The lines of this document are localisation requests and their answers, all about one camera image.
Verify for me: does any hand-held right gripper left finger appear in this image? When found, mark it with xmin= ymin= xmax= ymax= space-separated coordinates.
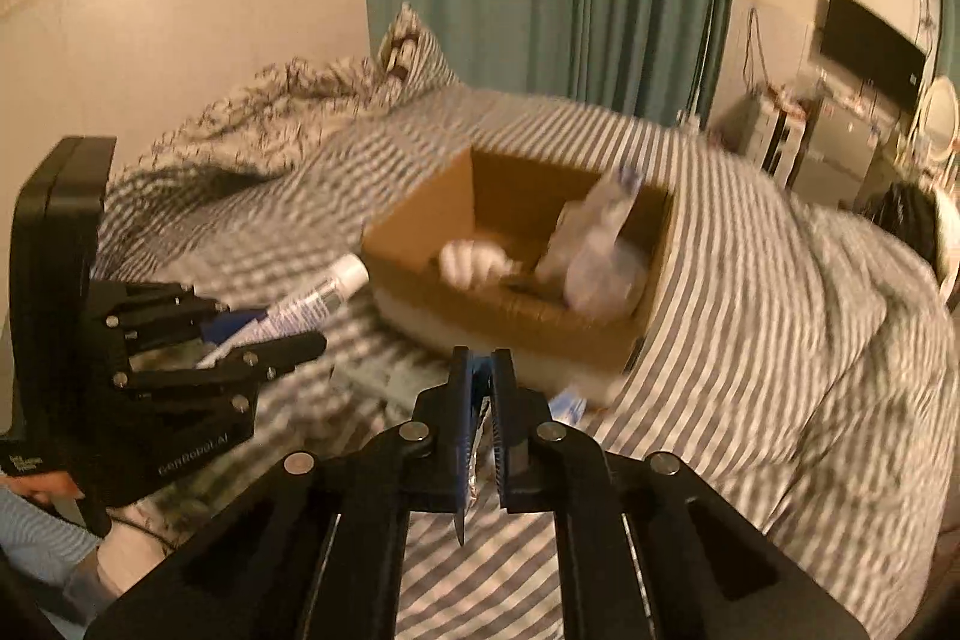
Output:
xmin=86 ymin=346 xmax=475 ymax=640

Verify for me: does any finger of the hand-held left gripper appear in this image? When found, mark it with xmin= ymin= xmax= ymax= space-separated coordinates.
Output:
xmin=94 ymin=281 xmax=268 ymax=350
xmin=111 ymin=331 xmax=329 ymax=414

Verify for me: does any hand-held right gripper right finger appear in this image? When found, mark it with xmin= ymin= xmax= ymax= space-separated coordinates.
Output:
xmin=490 ymin=346 xmax=872 ymax=640

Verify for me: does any silver foil packet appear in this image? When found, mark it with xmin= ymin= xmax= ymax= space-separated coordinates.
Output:
xmin=453 ymin=376 xmax=497 ymax=547

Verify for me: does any white squeeze tube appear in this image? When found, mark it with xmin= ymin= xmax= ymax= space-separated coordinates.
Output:
xmin=196 ymin=254 xmax=371 ymax=371

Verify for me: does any cardboard box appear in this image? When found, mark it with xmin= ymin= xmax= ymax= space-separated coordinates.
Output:
xmin=361 ymin=145 xmax=677 ymax=380

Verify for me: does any person's left forearm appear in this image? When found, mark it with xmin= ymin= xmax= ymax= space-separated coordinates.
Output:
xmin=0 ymin=470 xmax=102 ymax=615

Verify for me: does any blue white packet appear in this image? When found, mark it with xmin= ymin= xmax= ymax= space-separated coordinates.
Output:
xmin=550 ymin=389 xmax=591 ymax=428

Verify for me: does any white crumpled tissue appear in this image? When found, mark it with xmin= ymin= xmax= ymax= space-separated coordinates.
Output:
xmin=438 ymin=239 xmax=520 ymax=290

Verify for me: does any patterned duvet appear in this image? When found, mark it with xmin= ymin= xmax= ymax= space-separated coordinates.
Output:
xmin=97 ymin=51 xmax=421 ymax=221

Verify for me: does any white cloth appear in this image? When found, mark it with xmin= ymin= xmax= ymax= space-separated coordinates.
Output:
xmin=96 ymin=511 xmax=177 ymax=600

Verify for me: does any clear plastic bag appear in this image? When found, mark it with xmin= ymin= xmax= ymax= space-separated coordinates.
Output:
xmin=535 ymin=166 xmax=655 ymax=316

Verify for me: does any grey striped blanket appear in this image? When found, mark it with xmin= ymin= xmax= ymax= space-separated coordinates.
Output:
xmin=90 ymin=85 xmax=960 ymax=640

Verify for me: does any patterned pillow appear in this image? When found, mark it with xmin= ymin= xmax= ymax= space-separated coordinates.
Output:
xmin=375 ymin=1 xmax=460 ymax=95

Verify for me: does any white drawer unit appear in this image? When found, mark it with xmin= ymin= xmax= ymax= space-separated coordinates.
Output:
xmin=736 ymin=91 xmax=790 ymax=173

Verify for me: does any grey cabinet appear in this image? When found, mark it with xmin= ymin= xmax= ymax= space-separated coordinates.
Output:
xmin=786 ymin=92 xmax=905 ymax=212

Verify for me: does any dark bag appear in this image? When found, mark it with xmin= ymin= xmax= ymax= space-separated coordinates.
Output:
xmin=873 ymin=179 xmax=943 ymax=271

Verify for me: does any black television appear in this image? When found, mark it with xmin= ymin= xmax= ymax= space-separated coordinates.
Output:
xmin=817 ymin=0 xmax=928 ymax=113

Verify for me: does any round white mirror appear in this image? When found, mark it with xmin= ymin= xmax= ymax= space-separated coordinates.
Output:
xmin=915 ymin=74 xmax=960 ymax=166

